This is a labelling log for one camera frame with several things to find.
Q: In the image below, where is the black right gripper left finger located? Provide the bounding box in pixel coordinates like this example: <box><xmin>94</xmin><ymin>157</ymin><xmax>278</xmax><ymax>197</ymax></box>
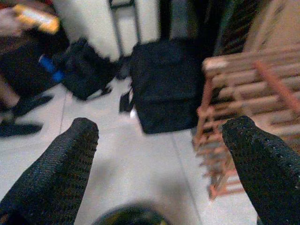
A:
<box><xmin>0</xmin><ymin>117</ymin><xmax>99</xmax><ymax>225</ymax></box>

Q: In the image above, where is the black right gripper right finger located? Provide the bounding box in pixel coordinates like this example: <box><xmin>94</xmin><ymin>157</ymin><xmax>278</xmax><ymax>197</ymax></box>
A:
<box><xmin>221</xmin><ymin>115</ymin><xmax>300</xmax><ymax>225</ymax></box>

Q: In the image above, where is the round dark rubbish bin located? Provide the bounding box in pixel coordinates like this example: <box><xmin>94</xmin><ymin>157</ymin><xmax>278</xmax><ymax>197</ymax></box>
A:
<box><xmin>92</xmin><ymin>203</ymin><xmax>170</xmax><ymax>225</ymax></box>

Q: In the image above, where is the black slipper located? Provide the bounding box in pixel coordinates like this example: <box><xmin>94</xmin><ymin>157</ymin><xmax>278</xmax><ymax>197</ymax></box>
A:
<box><xmin>11</xmin><ymin>94</ymin><xmax>53</xmax><ymax>118</ymax></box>
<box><xmin>0</xmin><ymin>121</ymin><xmax>44</xmax><ymax>139</ymax></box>

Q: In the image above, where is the wooden slatted rack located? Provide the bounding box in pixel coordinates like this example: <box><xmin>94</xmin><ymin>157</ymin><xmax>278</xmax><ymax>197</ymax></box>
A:
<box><xmin>192</xmin><ymin>46</ymin><xmax>300</xmax><ymax>201</ymax></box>

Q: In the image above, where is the blue item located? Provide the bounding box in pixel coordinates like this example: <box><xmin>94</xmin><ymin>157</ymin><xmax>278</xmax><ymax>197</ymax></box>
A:
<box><xmin>38</xmin><ymin>55</ymin><xmax>66</xmax><ymax>83</ymax></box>

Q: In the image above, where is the black crumpled backpack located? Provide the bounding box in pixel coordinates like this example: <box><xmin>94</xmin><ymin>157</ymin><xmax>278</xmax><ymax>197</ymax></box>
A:
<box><xmin>61</xmin><ymin>38</ymin><xmax>118</xmax><ymax>101</ymax></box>

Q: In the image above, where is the large black open bag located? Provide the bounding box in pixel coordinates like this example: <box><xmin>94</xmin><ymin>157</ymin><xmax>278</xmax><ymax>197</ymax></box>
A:
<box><xmin>0</xmin><ymin>27</ymin><xmax>70</xmax><ymax>99</ymax></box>

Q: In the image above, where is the black square fabric bag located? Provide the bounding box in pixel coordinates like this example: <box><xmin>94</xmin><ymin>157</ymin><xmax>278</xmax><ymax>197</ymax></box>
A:
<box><xmin>119</xmin><ymin>39</ymin><xmax>207</xmax><ymax>135</ymax></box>

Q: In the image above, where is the brown cardboard box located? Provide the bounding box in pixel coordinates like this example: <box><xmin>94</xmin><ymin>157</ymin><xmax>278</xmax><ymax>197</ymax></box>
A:
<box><xmin>243</xmin><ymin>0</ymin><xmax>300</xmax><ymax>55</ymax></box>

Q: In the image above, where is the yellow box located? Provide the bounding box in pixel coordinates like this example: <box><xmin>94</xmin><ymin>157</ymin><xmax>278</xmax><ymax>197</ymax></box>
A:
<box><xmin>13</xmin><ymin>4</ymin><xmax>60</xmax><ymax>34</ymax></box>

